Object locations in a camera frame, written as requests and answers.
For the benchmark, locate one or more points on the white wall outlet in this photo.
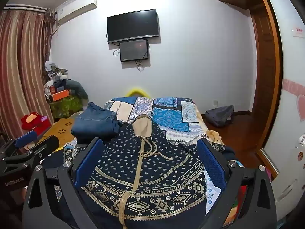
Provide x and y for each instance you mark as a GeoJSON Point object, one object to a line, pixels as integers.
{"type": "Point", "coordinates": [215, 102]}

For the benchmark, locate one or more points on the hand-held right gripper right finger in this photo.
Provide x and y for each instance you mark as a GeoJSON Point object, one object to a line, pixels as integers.
{"type": "Point", "coordinates": [211, 163]}

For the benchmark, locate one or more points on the red plush toy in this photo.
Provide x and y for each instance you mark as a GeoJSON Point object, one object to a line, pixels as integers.
{"type": "Point", "coordinates": [33, 121]}

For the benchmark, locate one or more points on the white air conditioner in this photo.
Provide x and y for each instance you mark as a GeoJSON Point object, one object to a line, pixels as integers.
{"type": "Point", "coordinates": [76, 9]}

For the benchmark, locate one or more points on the small black wall monitor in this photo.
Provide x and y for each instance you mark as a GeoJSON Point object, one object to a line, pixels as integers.
{"type": "Point", "coordinates": [133, 50]}

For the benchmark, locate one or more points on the striped red curtain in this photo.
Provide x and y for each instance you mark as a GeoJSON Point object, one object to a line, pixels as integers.
{"type": "Point", "coordinates": [21, 64]}

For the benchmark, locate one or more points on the black wall television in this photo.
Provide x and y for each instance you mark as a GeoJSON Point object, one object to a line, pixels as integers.
{"type": "Point", "coordinates": [132, 26]}

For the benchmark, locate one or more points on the grey-green jacket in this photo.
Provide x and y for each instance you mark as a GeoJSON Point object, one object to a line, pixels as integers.
{"type": "Point", "coordinates": [76, 87]}

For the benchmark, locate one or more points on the grey bag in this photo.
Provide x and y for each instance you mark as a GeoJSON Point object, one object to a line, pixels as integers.
{"type": "Point", "coordinates": [220, 115]}

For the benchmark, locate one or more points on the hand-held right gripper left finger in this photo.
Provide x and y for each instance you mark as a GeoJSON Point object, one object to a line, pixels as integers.
{"type": "Point", "coordinates": [88, 162]}

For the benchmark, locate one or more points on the green patterned cloth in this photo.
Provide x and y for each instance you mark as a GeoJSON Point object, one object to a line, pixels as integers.
{"type": "Point", "coordinates": [66, 107]}

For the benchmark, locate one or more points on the blue patchwork blanket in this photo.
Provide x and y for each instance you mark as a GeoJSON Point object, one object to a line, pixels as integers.
{"type": "Point", "coordinates": [171, 116]}

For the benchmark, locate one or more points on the navy patterned hoodie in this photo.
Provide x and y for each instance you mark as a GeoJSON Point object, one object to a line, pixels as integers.
{"type": "Point", "coordinates": [152, 171]}

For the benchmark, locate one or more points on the wooden door frame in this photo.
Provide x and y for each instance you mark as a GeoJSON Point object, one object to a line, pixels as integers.
{"type": "Point", "coordinates": [268, 88]}

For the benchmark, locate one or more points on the orange box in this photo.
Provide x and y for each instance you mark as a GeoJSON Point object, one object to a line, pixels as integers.
{"type": "Point", "coordinates": [60, 95]}

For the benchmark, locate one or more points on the white wardrobe door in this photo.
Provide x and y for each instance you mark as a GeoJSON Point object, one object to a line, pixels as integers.
{"type": "Point", "coordinates": [290, 136]}

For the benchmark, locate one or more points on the yellow plastic object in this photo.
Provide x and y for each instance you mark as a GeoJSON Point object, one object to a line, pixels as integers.
{"type": "Point", "coordinates": [137, 91]}

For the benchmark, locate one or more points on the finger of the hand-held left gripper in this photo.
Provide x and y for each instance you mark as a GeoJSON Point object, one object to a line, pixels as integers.
{"type": "Point", "coordinates": [47, 143]}
{"type": "Point", "coordinates": [25, 138]}

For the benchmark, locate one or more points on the pile of clutter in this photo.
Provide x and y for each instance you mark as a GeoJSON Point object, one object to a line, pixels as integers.
{"type": "Point", "coordinates": [56, 76]}

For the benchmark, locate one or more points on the folded blue jeans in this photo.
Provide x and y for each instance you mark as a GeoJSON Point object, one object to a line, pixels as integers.
{"type": "Point", "coordinates": [95, 124]}

